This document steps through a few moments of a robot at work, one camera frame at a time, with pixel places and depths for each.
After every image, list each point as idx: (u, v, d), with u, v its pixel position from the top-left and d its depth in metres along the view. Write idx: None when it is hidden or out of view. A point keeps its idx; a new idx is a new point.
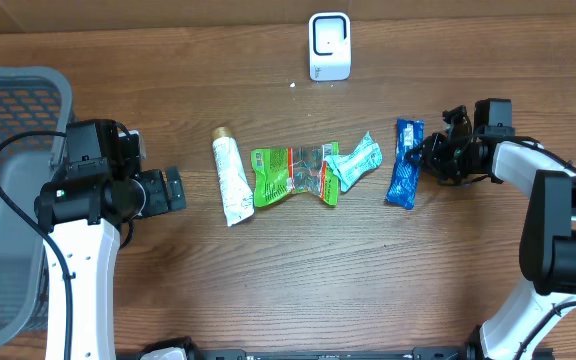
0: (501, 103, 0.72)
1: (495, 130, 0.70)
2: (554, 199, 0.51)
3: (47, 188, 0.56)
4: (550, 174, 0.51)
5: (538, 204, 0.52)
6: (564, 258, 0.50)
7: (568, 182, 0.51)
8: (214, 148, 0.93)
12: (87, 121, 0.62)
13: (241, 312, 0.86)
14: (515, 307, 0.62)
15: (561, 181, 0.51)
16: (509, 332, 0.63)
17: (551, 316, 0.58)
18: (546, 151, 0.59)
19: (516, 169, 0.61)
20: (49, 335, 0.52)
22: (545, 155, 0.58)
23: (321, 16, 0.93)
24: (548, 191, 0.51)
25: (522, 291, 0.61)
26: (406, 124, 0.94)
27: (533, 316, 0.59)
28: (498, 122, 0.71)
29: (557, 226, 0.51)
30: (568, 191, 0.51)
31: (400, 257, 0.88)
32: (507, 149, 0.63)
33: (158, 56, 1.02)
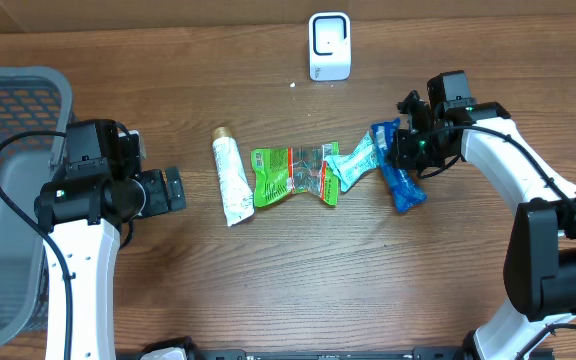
0: (455, 75, 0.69)
1: (454, 103, 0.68)
2: (539, 234, 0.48)
3: (47, 189, 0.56)
4: (533, 208, 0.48)
5: (522, 239, 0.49)
6: (552, 289, 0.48)
7: (553, 213, 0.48)
8: (214, 148, 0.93)
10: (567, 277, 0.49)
12: (87, 121, 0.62)
13: (241, 312, 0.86)
14: (509, 323, 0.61)
15: (546, 214, 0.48)
16: (504, 346, 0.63)
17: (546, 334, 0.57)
18: (519, 148, 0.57)
19: (491, 166, 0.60)
20: (49, 335, 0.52)
22: (521, 155, 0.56)
23: (321, 16, 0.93)
24: (533, 227, 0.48)
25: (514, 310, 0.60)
26: (377, 127, 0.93)
27: (527, 334, 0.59)
28: (456, 95, 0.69)
29: (544, 261, 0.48)
30: (554, 222, 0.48)
31: (400, 257, 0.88)
32: (476, 137, 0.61)
33: (158, 56, 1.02)
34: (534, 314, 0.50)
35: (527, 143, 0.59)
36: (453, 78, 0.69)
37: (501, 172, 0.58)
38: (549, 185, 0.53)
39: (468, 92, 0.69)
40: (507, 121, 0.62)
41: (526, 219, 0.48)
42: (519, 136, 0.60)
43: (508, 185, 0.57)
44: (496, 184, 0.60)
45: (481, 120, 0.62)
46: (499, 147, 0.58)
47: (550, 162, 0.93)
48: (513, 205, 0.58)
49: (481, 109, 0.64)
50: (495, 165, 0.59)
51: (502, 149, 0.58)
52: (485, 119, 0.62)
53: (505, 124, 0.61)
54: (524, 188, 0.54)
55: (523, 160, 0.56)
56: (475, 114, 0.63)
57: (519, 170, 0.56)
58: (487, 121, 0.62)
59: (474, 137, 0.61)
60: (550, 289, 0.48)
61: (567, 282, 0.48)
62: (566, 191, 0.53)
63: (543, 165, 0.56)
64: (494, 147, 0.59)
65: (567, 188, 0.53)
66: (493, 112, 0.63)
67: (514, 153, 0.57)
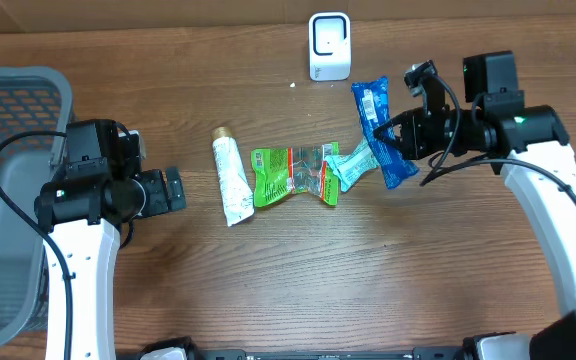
0: (499, 57, 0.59)
1: (499, 98, 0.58)
2: None
3: (47, 189, 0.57)
4: None
5: (570, 343, 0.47)
6: None
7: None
8: (214, 148, 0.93)
10: None
12: (87, 121, 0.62)
13: (241, 312, 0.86)
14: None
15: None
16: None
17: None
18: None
19: (535, 211, 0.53)
20: (49, 335, 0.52)
22: None
23: (321, 16, 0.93)
24: None
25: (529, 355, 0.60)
26: (364, 91, 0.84)
27: None
28: (499, 86, 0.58)
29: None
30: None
31: (400, 258, 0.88)
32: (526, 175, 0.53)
33: (158, 56, 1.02)
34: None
35: None
36: (497, 64, 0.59)
37: (549, 230, 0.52)
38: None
39: (514, 82, 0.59)
40: (565, 152, 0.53)
41: None
42: None
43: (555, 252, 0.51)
44: (538, 234, 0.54)
45: (532, 143, 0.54)
46: (552, 199, 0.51)
47: None
48: (554, 271, 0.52)
49: (531, 116, 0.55)
50: (543, 219, 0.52)
51: (558, 204, 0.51)
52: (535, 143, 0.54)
53: (566, 165, 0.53)
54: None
55: None
56: (527, 125, 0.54)
57: None
58: (539, 145, 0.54)
59: (524, 174, 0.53)
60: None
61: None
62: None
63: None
64: (547, 198, 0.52)
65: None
66: (549, 128, 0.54)
67: (572, 216, 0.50)
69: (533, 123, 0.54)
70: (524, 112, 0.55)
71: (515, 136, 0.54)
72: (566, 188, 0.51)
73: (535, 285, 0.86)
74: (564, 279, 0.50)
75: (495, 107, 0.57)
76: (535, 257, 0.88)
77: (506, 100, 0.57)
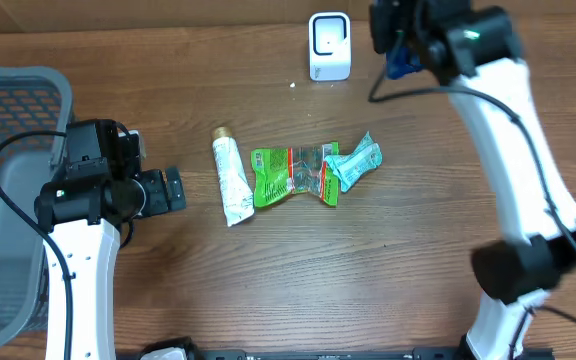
0: None
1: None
2: (535, 276, 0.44)
3: (47, 189, 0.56)
4: (528, 254, 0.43)
5: (511, 269, 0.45)
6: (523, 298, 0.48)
7: (548, 253, 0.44)
8: (214, 148, 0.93)
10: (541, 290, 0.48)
12: (87, 121, 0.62)
13: (241, 312, 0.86)
14: (491, 316, 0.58)
15: (541, 261, 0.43)
16: (499, 338, 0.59)
17: (525, 318, 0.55)
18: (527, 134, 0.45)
19: (482, 140, 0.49)
20: (49, 335, 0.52)
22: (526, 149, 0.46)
23: (321, 16, 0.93)
24: (531, 273, 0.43)
25: (491, 302, 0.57)
26: None
27: (511, 322, 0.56)
28: None
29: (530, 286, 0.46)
30: (550, 260, 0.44)
31: (400, 257, 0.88)
32: (476, 103, 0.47)
33: (158, 56, 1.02)
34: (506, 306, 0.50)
35: (539, 128, 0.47)
36: None
37: (495, 161, 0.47)
38: (550, 212, 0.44)
39: None
40: (516, 73, 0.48)
41: (523, 265, 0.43)
42: (531, 110, 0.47)
43: (502, 187, 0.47)
44: (486, 164, 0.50)
45: (482, 67, 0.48)
46: (501, 129, 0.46)
47: None
48: (499, 196, 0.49)
49: (482, 25, 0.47)
50: (489, 149, 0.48)
51: (506, 136, 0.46)
52: (485, 65, 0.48)
53: (515, 87, 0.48)
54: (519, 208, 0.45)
55: (528, 165, 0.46)
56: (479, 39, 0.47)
57: (520, 174, 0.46)
58: (488, 68, 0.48)
59: (472, 102, 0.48)
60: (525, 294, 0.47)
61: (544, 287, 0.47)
62: (567, 221, 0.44)
63: (549, 169, 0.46)
64: (492, 126, 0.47)
65: (568, 213, 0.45)
66: (502, 38, 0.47)
67: (519, 148, 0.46)
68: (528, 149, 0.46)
69: (486, 37, 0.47)
70: (473, 21, 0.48)
71: (467, 58, 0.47)
72: (515, 117, 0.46)
73: None
74: (510, 215, 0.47)
75: (438, 15, 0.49)
76: None
77: (451, 2, 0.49)
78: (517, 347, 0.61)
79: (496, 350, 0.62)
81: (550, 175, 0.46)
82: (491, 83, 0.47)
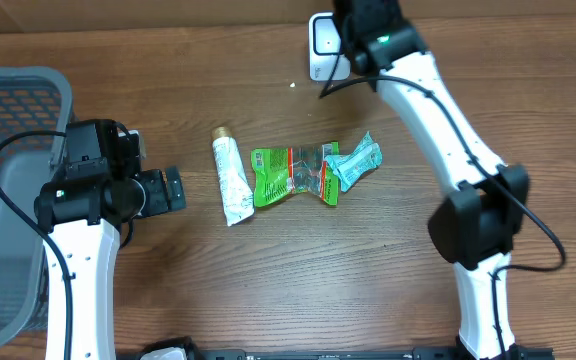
0: None
1: (364, 16, 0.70)
2: (469, 215, 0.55)
3: (47, 189, 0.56)
4: (458, 197, 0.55)
5: (451, 216, 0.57)
6: (477, 249, 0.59)
7: (476, 195, 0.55)
8: (214, 148, 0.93)
10: (488, 237, 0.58)
12: (87, 121, 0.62)
13: (241, 312, 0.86)
14: (466, 298, 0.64)
15: (470, 200, 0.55)
16: (482, 322, 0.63)
17: (495, 285, 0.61)
18: (438, 102, 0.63)
19: (410, 119, 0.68)
20: (49, 335, 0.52)
22: (441, 114, 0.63)
23: (321, 17, 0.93)
24: (464, 212, 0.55)
25: (463, 283, 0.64)
26: None
27: (482, 294, 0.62)
28: (364, 5, 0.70)
29: (471, 231, 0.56)
30: (478, 202, 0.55)
31: (400, 257, 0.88)
32: (397, 88, 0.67)
33: (158, 56, 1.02)
34: (472, 269, 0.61)
35: (448, 99, 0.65)
36: None
37: (422, 130, 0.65)
38: (471, 162, 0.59)
39: None
40: (425, 63, 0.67)
41: (456, 206, 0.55)
42: (442, 88, 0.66)
43: (431, 150, 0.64)
44: (420, 139, 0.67)
45: (397, 62, 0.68)
46: (420, 102, 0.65)
47: (550, 162, 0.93)
48: (433, 161, 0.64)
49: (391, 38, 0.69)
50: (417, 123, 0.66)
51: (425, 108, 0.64)
52: (400, 60, 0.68)
53: (427, 73, 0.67)
54: (447, 161, 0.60)
55: (445, 128, 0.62)
56: (389, 45, 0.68)
57: (442, 136, 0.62)
58: (402, 62, 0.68)
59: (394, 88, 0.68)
60: (475, 245, 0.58)
61: (489, 235, 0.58)
62: (486, 167, 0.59)
63: (465, 130, 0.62)
64: (416, 102, 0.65)
65: (486, 161, 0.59)
66: (408, 42, 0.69)
67: (436, 117, 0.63)
68: (442, 113, 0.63)
69: (394, 47, 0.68)
70: (385, 35, 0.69)
71: (383, 59, 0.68)
72: (429, 94, 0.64)
73: (535, 284, 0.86)
74: (442, 171, 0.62)
75: (361, 29, 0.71)
76: (535, 257, 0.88)
77: (371, 21, 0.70)
78: (507, 338, 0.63)
79: (486, 341, 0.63)
81: (465, 135, 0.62)
82: (407, 73, 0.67)
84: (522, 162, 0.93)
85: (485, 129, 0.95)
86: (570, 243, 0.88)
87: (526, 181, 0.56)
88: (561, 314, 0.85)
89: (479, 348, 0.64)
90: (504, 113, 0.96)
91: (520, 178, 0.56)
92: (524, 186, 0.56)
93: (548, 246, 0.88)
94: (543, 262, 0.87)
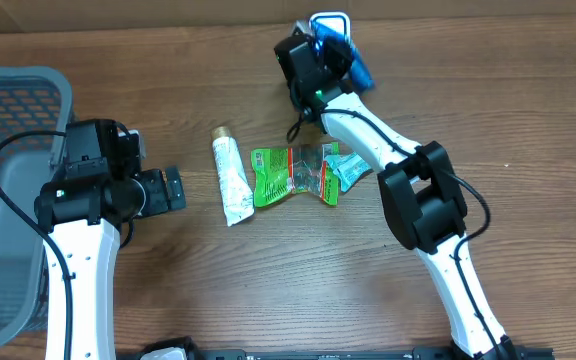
0: (297, 48, 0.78)
1: (306, 76, 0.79)
2: (398, 192, 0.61)
3: (47, 189, 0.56)
4: (387, 175, 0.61)
5: (388, 198, 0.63)
6: (425, 227, 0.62)
7: (403, 173, 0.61)
8: (214, 148, 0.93)
10: (431, 214, 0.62)
12: (87, 121, 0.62)
13: (241, 312, 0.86)
14: (444, 293, 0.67)
15: (396, 176, 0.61)
16: (462, 311, 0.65)
17: (458, 265, 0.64)
18: (361, 115, 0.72)
19: (348, 137, 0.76)
20: (49, 335, 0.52)
22: (365, 123, 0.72)
23: (320, 16, 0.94)
24: (393, 189, 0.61)
25: (437, 280, 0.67)
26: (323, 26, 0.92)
27: (452, 283, 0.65)
28: (305, 69, 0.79)
29: (409, 209, 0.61)
30: (404, 178, 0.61)
31: (400, 257, 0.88)
32: (332, 117, 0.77)
33: (158, 56, 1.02)
34: (432, 254, 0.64)
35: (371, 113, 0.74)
36: (300, 55, 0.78)
37: (357, 141, 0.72)
38: (394, 149, 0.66)
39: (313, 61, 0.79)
40: (351, 96, 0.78)
41: (385, 185, 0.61)
42: (366, 110, 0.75)
43: (368, 155, 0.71)
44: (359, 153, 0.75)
45: (332, 101, 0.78)
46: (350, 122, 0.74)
47: (550, 162, 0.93)
48: (372, 165, 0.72)
49: (328, 89, 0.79)
50: (352, 138, 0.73)
51: (355, 124, 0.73)
52: (334, 100, 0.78)
53: (354, 101, 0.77)
54: (378, 154, 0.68)
55: (369, 132, 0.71)
56: (325, 95, 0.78)
57: (370, 138, 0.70)
58: (337, 100, 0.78)
59: (330, 117, 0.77)
60: (422, 225, 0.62)
61: (432, 213, 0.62)
62: (407, 149, 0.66)
63: (388, 129, 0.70)
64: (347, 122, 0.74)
65: (407, 145, 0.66)
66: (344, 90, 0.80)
67: (362, 128, 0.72)
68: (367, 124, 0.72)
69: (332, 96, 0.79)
70: (325, 85, 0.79)
71: (321, 104, 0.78)
72: (355, 113, 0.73)
73: (535, 285, 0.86)
74: (378, 165, 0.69)
75: (308, 86, 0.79)
76: (535, 257, 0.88)
77: (313, 78, 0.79)
78: (496, 331, 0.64)
79: (474, 335, 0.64)
81: (388, 132, 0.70)
82: (339, 104, 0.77)
84: (522, 162, 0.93)
85: (485, 129, 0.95)
86: (570, 243, 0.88)
87: (444, 155, 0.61)
88: (561, 314, 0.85)
89: (470, 343, 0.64)
90: (505, 113, 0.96)
91: (439, 154, 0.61)
92: (446, 160, 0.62)
93: (548, 246, 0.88)
94: (544, 262, 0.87)
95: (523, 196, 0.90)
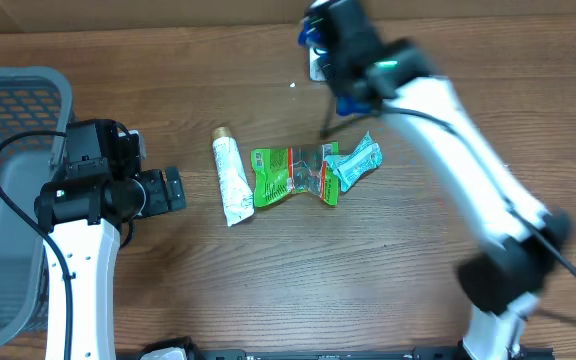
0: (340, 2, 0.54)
1: (355, 40, 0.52)
2: (517, 274, 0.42)
3: (47, 189, 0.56)
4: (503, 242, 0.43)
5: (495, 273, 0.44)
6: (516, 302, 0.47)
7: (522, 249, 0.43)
8: (214, 148, 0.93)
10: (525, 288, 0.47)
12: (87, 121, 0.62)
13: (241, 312, 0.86)
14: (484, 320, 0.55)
15: (514, 254, 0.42)
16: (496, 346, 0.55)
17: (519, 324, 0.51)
18: (459, 135, 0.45)
19: (422, 151, 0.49)
20: (50, 335, 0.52)
22: (464, 147, 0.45)
23: None
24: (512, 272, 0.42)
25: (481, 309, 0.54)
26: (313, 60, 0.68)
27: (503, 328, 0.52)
28: (353, 31, 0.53)
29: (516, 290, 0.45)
30: (524, 258, 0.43)
31: (400, 257, 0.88)
32: (411, 126, 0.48)
33: (158, 56, 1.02)
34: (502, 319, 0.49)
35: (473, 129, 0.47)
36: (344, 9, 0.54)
37: (438, 171, 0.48)
38: (511, 211, 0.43)
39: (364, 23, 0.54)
40: (437, 86, 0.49)
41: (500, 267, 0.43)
42: (462, 118, 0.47)
43: (456, 197, 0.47)
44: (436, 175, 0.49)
45: (406, 88, 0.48)
46: (437, 137, 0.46)
47: (550, 162, 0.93)
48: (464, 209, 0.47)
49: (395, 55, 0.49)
50: (435, 161, 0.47)
51: (446, 144, 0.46)
52: (413, 83, 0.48)
53: (440, 96, 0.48)
54: (483, 212, 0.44)
55: (471, 167, 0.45)
56: (392, 68, 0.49)
57: (476, 182, 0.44)
58: (411, 86, 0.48)
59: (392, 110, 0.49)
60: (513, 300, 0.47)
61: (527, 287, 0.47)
62: (528, 215, 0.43)
63: (498, 170, 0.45)
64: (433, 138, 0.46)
65: (526, 208, 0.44)
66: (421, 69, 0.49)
67: (456, 154, 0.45)
68: (467, 152, 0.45)
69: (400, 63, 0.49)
70: (389, 52, 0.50)
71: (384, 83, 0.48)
72: (447, 124, 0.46)
73: None
74: (470, 217, 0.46)
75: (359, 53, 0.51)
76: None
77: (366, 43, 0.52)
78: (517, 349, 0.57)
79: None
81: (498, 175, 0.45)
82: (419, 101, 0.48)
84: (522, 162, 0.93)
85: (485, 129, 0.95)
86: None
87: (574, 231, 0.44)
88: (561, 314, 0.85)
89: None
90: (504, 113, 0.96)
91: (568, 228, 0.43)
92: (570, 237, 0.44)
93: None
94: None
95: None
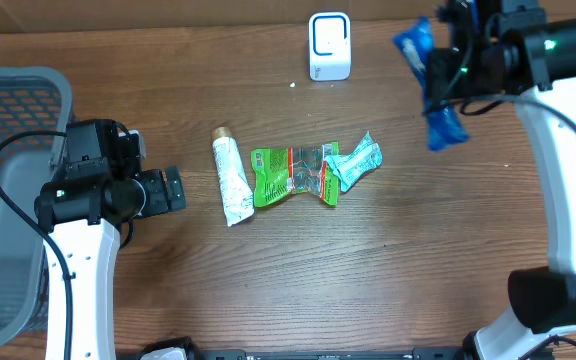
0: None
1: (514, 16, 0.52)
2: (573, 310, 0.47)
3: (47, 189, 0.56)
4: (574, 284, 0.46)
5: (558, 302, 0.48)
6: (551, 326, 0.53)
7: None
8: (214, 148, 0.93)
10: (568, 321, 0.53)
12: (87, 121, 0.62)
13: (241, 312, 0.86)
14: (513, 328, 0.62)
15: None
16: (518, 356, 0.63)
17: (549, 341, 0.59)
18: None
19: (541, 151, 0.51)
20: (49, 335, 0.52)
22: None
23: (320, 16, 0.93)
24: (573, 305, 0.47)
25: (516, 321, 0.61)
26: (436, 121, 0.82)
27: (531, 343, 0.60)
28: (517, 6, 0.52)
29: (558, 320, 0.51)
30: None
31: (400, 257, 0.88)
32: (544, 119, 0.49)
33: (158, 56, 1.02)
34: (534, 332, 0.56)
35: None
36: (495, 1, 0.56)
37: (548, 175, 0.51)
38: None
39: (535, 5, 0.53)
40: None
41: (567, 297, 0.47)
42: None
43: (552, 204, 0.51)
44: (541, 175, 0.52)
45: (558, 79, 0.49)
46: (565, 147, 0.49)
47: None
48: (550, 211, 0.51)
49: (567, 42, 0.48)
50: (552, 167, 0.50)
51: (570, 157, 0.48)
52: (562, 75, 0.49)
53: None
54: (574, 231, 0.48)
55: None
56: (559, 50, 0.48)
57: None
58: (566, 81, 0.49)
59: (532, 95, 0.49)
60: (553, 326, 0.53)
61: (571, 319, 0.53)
62: None
63: None
64: (562, 145, 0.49)
65: None
66: None
67: None
68: None
69: (567, 40, 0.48)
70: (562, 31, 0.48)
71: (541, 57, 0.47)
72: None
73: None
74: (558, 229, 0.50)
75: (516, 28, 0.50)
76: (535, 257, 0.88)
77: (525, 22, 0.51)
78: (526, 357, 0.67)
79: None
81: None
82: (568, 103, 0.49)
84: (522, 162, 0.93)
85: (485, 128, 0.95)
86: None
87: None
88: None
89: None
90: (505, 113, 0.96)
91: None
92: None
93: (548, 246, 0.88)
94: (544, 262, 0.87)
95: (523, 196, 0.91)
